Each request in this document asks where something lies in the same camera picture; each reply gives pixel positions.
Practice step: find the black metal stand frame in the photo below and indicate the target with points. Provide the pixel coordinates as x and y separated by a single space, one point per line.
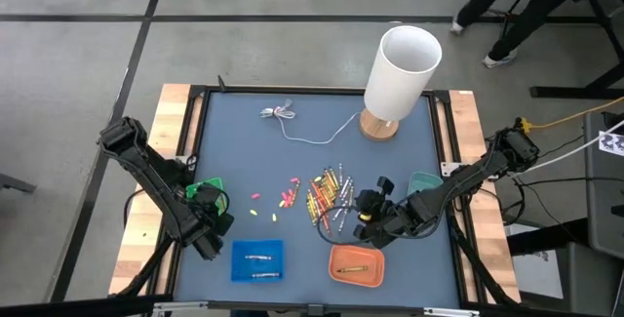
560 92

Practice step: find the person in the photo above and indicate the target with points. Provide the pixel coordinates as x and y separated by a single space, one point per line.
531 17

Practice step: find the dark grey floor box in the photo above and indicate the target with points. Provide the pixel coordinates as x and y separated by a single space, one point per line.
590 283

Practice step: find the grey stand foot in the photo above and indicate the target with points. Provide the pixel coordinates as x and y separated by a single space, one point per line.
17 184

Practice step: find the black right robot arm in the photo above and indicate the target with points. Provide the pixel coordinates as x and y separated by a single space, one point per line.
468 176

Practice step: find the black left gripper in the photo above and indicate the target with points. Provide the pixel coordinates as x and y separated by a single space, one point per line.
207 234

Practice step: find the teal plastic bin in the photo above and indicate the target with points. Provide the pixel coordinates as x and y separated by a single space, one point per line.
423 180

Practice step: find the black white fiducial marker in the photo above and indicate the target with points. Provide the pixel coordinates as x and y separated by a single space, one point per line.
612 142

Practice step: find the white lamp wooden base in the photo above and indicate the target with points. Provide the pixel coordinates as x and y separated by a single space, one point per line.
397 83

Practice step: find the blue mesh basket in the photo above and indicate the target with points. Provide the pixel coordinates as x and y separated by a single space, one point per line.
244 265

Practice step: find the grey crayon white wrapper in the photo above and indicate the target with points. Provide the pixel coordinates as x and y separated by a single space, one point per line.
344 220
265 275
345 187
339 170
258 257
338 213
350 195

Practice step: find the green crayon yellow wrapper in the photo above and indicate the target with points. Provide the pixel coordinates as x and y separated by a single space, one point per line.
334 178
330 181
352 269
324 187

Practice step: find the green mesh basket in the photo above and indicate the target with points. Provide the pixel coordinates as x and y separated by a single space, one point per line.
210 183

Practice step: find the dark grey equipment case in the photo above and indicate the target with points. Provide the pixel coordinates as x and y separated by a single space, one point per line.
604 200

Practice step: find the silver metal bracket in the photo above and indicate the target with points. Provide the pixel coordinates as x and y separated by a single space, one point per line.
180 305
451 312

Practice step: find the orange plastic bin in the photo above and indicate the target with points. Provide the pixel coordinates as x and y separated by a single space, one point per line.
358 256

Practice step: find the black aluminium table frame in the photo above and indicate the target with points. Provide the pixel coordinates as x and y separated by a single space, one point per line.
292 90

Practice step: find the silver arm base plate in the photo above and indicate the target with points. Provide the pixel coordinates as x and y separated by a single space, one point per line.
447 168
181 159

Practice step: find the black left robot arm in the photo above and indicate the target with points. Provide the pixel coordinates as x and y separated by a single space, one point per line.
146 170

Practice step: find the white box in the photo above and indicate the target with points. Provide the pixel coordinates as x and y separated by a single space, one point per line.
536 278

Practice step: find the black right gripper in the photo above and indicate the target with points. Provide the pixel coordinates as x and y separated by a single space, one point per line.
390 219

